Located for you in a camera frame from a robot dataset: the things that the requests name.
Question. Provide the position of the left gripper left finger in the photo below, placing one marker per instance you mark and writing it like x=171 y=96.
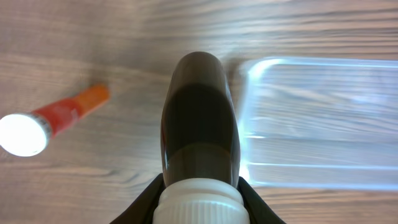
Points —
x=141 y=211

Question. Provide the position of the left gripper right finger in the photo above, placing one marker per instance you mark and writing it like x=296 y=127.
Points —
x=259 y=212

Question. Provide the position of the black bottle white cap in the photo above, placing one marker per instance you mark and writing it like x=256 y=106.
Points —
x=200 y=147

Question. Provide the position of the orange tube white cap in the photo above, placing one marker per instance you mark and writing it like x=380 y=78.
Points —
x=28 y=134

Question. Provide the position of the clear plastic container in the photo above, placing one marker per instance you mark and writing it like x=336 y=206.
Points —
x=326 y=123

